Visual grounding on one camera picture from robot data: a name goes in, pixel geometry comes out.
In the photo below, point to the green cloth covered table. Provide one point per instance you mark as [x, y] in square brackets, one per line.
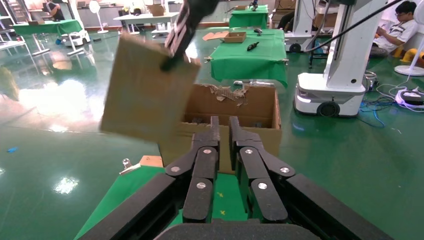
[248, 63]
[46, 27]
[248, 18]

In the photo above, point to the brown cardboard box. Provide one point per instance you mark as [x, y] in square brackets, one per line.
[328, 20]
[285, 4]
[156, 10]

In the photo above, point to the large open cardboard carton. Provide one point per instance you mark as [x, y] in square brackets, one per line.
[255, 106]

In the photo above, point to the white standing fan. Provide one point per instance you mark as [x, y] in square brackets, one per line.
[95, 7]

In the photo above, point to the flat cardboard sheet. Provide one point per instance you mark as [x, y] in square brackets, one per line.
[215, 35]

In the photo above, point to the silver binder clip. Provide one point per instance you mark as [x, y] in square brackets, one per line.
[208, 59]
[129, 167]

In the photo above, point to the black handheld tool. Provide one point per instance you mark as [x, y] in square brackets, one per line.
[252, 46]

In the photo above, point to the white round stand base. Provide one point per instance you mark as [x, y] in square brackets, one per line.
[410, 70]

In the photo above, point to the small open cardboard box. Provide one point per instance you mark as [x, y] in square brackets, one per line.
[235, 37]

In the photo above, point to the seated person white shirt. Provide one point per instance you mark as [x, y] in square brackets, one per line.
[396, 33]

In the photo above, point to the white pipe frame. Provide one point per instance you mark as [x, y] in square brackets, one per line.
[255, 83]

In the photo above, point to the person in dark shirt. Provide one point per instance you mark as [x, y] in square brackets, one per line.
[55, 10]

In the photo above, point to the white wheeled robot base column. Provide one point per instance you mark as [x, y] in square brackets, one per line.
[331, 96]

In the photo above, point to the white table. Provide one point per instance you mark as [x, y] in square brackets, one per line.
[145, 18]

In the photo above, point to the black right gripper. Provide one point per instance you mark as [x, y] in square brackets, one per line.
[203, 6]

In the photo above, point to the white power strip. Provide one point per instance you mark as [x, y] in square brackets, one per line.
[410, 97]

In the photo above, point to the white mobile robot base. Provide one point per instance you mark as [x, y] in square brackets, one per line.
[76, 38]
[303, 16]
[163, 34]

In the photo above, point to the blue floor litter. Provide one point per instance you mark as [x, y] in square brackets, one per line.
[12, 149]

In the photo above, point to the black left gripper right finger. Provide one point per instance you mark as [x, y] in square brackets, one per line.
[251, 162]

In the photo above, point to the small cardboard box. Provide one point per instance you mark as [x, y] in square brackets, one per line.
[235, 37]
[142, 96]

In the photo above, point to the green tablecloth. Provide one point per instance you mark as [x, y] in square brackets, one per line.
[230, 198]

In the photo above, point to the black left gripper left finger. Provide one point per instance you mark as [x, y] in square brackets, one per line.
[205, 162]

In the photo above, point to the yellow plastic object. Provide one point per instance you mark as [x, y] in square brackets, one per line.
[410, 54]

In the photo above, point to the small black device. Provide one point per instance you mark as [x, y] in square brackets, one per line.
[258, 30]

